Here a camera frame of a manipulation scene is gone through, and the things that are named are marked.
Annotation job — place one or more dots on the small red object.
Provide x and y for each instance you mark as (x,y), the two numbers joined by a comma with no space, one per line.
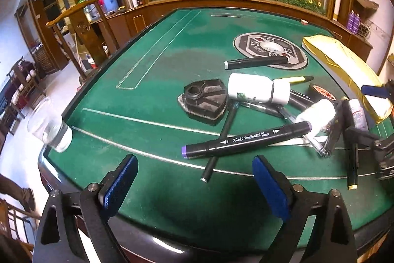
(304,22)

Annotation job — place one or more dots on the black marker with grey cap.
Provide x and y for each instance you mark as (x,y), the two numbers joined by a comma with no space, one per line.
(255,62)

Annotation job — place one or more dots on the dark translucent pen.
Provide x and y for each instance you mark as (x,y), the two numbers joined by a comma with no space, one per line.
(261,109)

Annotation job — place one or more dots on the purple bottle pack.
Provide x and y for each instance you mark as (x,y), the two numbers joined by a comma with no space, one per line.
(353,22)

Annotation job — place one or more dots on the wooden armchair with cushion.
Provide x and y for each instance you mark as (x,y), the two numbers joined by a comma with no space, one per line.
(21,81)

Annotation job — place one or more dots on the matte black pen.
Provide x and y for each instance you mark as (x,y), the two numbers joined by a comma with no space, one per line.
(221,139)

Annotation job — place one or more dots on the clear barrel pen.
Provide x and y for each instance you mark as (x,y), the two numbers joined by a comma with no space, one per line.
(317,147)

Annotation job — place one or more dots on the yellow and black pen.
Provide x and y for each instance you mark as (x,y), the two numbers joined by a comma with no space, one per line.
(295,79)

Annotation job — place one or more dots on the black heart-shaped plastic part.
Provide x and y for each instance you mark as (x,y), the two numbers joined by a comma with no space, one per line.
(204,99)

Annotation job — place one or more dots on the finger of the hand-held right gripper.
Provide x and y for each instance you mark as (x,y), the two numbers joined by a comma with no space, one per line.
(361,136)
(374,92)

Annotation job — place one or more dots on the wooden chair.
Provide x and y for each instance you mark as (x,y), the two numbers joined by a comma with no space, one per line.
(84,27)

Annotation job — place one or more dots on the black marker with purple end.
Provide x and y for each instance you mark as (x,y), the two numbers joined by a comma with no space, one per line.
(246,139)

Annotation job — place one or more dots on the black marker with yellow end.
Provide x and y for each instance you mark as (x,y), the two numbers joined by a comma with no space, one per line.
(352,158)

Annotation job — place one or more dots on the round table control panel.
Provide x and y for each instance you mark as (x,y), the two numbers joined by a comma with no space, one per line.
(261,41)

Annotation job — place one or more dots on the white bottle with leaf print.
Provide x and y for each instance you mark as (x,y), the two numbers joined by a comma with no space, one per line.
(252,87)

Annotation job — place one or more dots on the gold cardboard box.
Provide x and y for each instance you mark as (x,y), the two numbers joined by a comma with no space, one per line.
(338,59)

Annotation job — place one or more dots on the small white bottle purple print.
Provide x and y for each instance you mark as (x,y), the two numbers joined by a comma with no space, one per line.
(358,115)

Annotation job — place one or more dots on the steel cup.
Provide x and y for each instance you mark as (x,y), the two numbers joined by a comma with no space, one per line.
(128,0)

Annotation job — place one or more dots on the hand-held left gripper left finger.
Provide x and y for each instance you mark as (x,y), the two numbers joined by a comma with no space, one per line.
(118,189)

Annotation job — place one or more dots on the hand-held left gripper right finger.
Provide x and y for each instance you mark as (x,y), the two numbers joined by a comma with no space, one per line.
(272,186)

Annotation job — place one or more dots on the black electrical tape roll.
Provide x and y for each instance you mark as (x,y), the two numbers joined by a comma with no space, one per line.
(323,93)

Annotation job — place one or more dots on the clear plastic cup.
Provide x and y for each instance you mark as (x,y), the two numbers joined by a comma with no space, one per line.
(49,130)

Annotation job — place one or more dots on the white bottle with green label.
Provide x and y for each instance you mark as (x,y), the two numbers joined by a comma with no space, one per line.
(317,113)

